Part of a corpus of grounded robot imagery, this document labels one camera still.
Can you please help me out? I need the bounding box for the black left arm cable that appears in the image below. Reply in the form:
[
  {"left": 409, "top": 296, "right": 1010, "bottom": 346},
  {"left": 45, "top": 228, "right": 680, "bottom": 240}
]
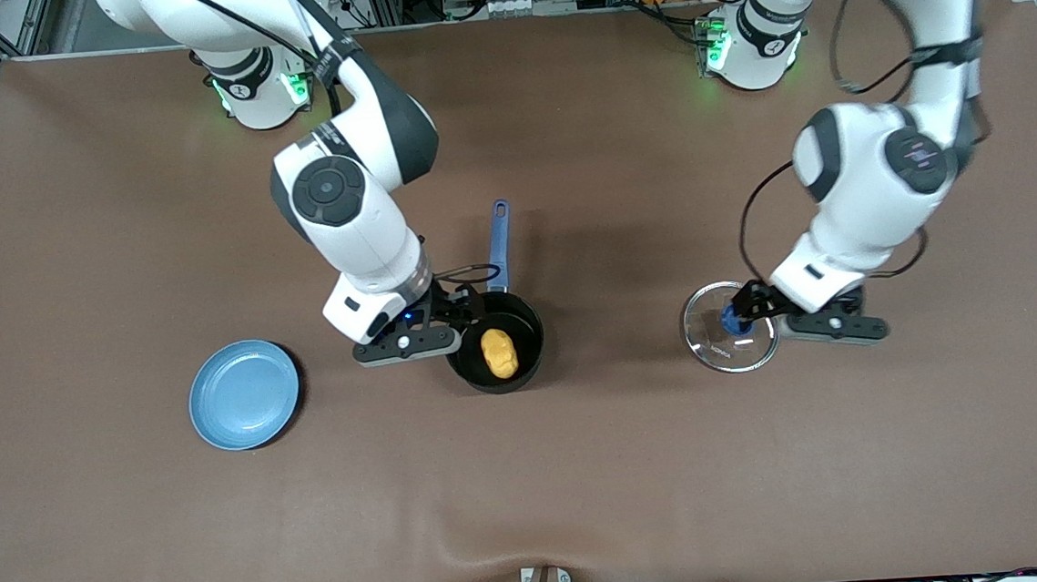
[{"left": 722, "top": 0, "right": 1001, "bottom": 290}]

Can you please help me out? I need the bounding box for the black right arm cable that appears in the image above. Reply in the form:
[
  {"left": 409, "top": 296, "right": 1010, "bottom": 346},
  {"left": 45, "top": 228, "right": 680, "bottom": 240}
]
[{"left": 169, "top": 0, "right": 503, "bottom": 308}]

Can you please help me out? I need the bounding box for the yellow potato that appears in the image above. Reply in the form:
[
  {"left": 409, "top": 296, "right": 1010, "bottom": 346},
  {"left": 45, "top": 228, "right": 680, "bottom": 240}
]
[{"left": 479, "top": 327, "right": 520, "bottom": 382}]

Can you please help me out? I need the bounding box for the dark saucepan with blue handle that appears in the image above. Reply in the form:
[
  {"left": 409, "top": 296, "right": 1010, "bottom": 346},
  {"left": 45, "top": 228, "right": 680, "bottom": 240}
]
[{"left": 437, "top": 197, "right": 549, "bottom": 398}]

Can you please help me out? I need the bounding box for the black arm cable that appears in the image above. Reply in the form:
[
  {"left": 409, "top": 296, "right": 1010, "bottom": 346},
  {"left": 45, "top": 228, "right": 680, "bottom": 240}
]
[
  {"left": 169, "top": 0, "right": 503, "bottom": 308},
  {"left": 722, "top": 0, "right": 1001, "bottom": 290}
]

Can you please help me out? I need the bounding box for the glass lid with blue knob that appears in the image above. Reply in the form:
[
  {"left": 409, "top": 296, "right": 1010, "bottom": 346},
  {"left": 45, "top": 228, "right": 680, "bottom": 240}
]
[{"left": 679, "top": 278, "right": 782, "bottom": 378}]

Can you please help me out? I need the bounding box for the brown table cover mat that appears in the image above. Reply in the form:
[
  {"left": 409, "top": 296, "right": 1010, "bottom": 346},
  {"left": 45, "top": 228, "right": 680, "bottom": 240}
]
[{"left": 0, "top": 0, "right": 1037, "bottom": 582}]

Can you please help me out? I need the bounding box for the white power strip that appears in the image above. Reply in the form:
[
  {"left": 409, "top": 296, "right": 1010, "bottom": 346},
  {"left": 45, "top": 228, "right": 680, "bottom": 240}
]
[{"left": 484, "top": 0, "right": 577, "bottom": 19}]

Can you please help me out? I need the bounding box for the blue round plate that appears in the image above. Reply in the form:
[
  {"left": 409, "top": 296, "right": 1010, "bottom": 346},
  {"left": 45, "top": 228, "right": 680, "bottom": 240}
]
[{"left": 185, "top": 337, "right": 305, "bottom": 454}]

